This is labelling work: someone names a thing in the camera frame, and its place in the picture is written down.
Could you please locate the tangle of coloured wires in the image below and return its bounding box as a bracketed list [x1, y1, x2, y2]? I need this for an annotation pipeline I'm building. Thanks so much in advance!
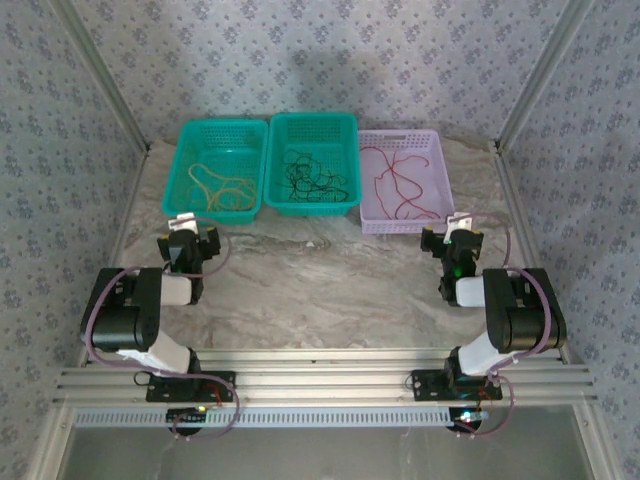
[184, 142, 259, 211]

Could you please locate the thin yellow cable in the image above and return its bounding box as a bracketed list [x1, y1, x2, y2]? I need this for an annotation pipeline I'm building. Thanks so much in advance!
[188, 162, 259, 211]

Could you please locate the thin red cable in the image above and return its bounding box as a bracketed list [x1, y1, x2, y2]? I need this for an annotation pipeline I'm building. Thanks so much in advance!
[360, 146, 401, 221]

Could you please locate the thin black cable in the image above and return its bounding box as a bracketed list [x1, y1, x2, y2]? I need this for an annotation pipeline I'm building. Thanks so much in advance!
[282, 146, 346, 202]

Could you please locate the lavender plastic basket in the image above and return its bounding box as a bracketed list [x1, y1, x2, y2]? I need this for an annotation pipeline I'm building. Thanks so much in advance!
[357, 128, 456, 236]

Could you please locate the teal plastic basket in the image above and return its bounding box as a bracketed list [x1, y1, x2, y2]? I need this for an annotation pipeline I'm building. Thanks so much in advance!
[160, 118, 270, 226]
[263, 111, 362, 219]

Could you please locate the small circuit board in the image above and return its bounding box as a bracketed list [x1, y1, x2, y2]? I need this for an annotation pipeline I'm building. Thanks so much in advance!
[166, 407, 210, 426]
[451, 408, 490, 430]

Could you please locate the aluminium side rail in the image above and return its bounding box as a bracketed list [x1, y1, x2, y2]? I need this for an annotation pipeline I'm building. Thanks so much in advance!
[492, 141, 626, 480]
[29, 142, 153, 480]

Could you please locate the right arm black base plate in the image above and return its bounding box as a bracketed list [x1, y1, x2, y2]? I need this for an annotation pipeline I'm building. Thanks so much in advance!
[410, 368, 503, 402]

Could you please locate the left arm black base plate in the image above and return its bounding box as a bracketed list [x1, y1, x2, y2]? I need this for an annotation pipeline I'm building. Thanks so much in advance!
[145, 369, 237, 402]

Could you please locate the aluminium rail beam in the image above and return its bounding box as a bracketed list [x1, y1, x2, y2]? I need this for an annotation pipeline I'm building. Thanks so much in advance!
[53, 347, 600, 407]

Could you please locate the aluminium frame post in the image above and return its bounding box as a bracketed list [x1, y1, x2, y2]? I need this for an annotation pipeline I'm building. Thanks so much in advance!
[52, 0, 153, 154]
[492, 0, 599, 151]

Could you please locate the white slotted cable duct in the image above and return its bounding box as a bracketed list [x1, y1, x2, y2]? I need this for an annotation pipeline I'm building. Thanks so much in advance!
[73, 405, 501, 430]

